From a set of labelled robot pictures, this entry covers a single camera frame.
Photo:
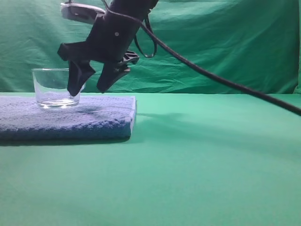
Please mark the transparent glass cup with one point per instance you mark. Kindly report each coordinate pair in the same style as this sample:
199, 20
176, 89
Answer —
50, 87

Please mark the folded blue towel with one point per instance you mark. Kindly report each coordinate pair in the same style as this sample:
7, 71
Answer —
95, 118

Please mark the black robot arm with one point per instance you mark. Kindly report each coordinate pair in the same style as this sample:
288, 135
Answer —
144, 5

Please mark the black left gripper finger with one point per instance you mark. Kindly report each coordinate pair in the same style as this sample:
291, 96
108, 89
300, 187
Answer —
79, 73

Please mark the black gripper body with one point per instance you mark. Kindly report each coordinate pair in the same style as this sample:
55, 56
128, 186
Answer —
108, 41

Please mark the green cloth backdrop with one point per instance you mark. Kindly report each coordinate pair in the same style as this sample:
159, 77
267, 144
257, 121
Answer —
251, 42

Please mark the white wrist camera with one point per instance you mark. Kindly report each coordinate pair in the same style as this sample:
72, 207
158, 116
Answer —
80, 12

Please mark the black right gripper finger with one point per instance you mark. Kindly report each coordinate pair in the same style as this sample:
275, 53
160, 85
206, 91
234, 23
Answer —
113, 71

